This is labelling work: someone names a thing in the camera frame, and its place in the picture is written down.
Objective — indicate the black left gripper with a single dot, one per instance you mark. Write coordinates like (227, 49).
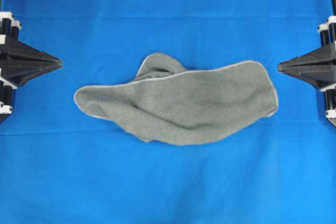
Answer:
(13, 76)

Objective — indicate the blue table cloth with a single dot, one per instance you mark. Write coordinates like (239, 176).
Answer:
(59, 165)

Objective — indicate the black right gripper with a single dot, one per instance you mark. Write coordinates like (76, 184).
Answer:
(316, 67)

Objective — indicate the grey-green terry towel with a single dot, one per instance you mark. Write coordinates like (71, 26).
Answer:
(168, 103)

